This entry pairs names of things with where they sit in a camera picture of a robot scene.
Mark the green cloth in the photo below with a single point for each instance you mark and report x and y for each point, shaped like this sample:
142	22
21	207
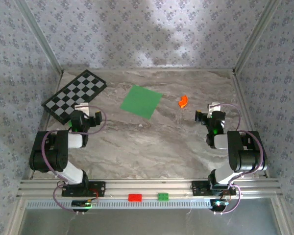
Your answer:
140	101

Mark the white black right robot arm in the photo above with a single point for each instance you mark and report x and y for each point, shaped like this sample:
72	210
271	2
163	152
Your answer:
247	151

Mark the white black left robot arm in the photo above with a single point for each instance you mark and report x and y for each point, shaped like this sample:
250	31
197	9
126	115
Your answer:
56	151

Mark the orange curved plastic piece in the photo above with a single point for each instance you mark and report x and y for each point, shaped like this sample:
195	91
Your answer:
183	101

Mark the black grey checkerboard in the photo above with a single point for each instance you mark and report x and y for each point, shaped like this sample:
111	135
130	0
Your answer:
73	93

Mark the red toy brick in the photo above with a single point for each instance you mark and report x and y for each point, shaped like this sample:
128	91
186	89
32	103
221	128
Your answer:
135	197

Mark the green toy brick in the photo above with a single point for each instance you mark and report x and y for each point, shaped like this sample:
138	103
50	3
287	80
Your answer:
163	196

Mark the grey metal panel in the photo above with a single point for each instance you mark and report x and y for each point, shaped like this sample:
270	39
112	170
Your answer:
149	222

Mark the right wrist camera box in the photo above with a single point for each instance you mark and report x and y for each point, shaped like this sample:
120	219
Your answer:
213	107

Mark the aluminium frame bar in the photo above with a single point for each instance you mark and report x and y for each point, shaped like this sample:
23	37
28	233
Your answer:
41	36
256	36
247	110
149	70

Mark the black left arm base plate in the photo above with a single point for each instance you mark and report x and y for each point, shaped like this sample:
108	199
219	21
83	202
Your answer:
99	188

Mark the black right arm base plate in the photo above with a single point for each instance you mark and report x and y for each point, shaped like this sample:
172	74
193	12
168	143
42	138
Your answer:
198	188

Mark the long aluminium mounting rail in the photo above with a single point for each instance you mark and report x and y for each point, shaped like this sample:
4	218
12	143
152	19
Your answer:
149	186

